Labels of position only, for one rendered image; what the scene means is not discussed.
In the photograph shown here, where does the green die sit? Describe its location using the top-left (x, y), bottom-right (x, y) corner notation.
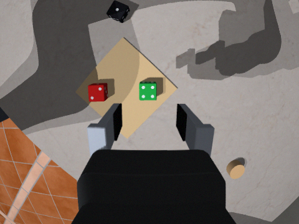
top-left (139, 82), bottom-right (157, 100)

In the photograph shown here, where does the red die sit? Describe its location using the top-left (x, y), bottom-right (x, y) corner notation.
top-left (88, 83), bottom-right (108, 101)

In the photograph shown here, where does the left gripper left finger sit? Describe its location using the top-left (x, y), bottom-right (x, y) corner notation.
top-left (87, 103), bottom-right (123, 157)

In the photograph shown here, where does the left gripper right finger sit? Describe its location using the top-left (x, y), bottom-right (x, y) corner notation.
top-left (176, 104), bottom-right (215, 156)

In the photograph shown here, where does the tan cylinder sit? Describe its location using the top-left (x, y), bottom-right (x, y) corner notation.
top-left (226, 160), bottom-right (245, 179)

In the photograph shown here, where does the tan flat mat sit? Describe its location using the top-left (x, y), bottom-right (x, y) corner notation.
top-left (76, 38), bottom-right (177, 139)

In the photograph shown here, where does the black die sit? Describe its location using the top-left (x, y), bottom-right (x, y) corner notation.
top-left (107, 1), bottom-right (130, 23)

